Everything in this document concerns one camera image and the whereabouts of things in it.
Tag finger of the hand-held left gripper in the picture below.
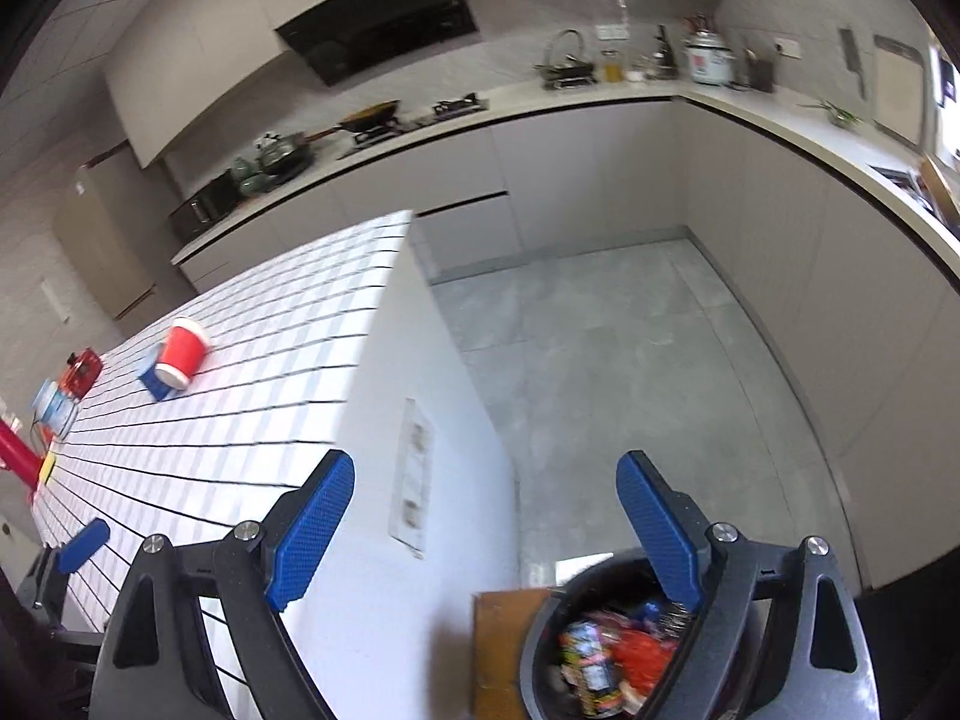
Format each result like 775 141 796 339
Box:
26 519 112 620

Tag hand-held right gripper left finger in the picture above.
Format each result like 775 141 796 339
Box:
90 448 355 720

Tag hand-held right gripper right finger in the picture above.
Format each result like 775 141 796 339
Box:
616 450 882 720

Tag dark round trash bin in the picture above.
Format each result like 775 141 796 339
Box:
520 551 758 720

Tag red plastic object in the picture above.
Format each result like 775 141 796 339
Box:
0 420 46 490

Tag white socket panel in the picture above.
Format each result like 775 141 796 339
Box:
386 397 438 560

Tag colourful snack packet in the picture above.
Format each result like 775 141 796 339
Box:
561 619 628 718

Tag blue sponge block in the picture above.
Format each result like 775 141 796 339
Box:
137 349 185 401

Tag white tiled kitchen island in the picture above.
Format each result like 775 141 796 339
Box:
30 210 526 720

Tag brown cardboard box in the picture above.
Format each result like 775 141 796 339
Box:
471 586 560 720

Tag red paper cup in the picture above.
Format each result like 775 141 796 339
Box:
154 319 213 391

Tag beige refrigerator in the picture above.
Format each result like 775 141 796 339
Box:
52 142 193 320

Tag black countertop appliance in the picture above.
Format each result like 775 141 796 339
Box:
169 169 242 242

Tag grey lower cabinets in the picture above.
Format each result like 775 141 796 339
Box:
172 94 960 590

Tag dark pot with lid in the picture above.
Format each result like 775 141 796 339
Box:
255 131 317 174

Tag black wok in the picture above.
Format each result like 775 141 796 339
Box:
304 100 403 144

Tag wooden board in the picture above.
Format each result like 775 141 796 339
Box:
919 154 960 227

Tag gas stove burner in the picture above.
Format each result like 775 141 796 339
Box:
431 92 489 122

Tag green vegetable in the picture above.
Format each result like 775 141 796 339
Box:
799 99 864 129

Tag pan rack with glass lid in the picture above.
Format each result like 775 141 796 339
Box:
534 28 598 88

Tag black utensil holder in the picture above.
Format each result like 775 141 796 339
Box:
744 49 778 94

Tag white rice cooker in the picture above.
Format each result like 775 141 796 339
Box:
684 26 738 88

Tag white cutting board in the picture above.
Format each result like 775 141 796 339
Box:
872 35 928 148

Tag black cleaver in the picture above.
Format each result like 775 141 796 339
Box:
838 28 868 101

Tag black range hood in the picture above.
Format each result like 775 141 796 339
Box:
275 0 481 87

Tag kitchen window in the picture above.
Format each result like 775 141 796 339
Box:
930 37 960 158

